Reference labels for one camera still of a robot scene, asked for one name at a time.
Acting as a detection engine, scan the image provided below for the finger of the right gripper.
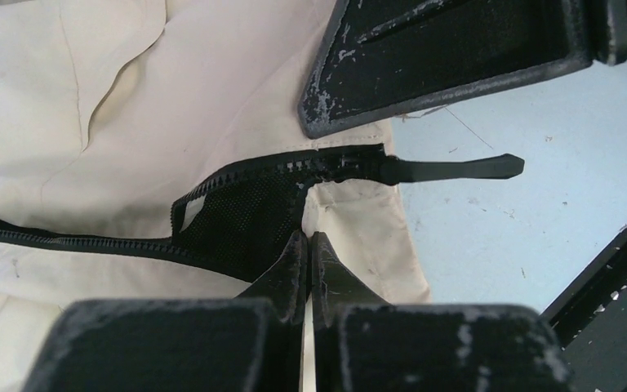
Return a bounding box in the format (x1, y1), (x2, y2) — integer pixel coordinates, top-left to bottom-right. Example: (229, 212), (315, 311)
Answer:
(298, 0), (593, 139)

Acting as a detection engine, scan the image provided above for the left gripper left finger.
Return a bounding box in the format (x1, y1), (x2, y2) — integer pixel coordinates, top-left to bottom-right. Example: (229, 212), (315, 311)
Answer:
(24, 231), (309, 391)

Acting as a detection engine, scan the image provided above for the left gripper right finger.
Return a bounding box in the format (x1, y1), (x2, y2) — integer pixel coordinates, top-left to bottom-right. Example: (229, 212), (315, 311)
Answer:
(311, 232), (573, 391)

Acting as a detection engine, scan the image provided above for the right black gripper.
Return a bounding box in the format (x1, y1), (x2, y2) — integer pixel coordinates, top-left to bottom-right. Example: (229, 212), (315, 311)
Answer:
(585, 0), (627, 66)

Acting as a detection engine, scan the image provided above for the beige zip jacket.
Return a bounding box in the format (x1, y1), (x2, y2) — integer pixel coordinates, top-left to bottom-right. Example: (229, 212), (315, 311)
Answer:
(0, 1), (524, 391)

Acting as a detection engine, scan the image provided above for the light blue table mat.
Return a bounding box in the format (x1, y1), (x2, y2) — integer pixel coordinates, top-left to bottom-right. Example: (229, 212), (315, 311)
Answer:
(392, 61), (627, 311)

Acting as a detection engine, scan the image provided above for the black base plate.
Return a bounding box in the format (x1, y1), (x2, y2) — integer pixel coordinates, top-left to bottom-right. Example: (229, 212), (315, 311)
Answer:
(543, 226), (627, 392)

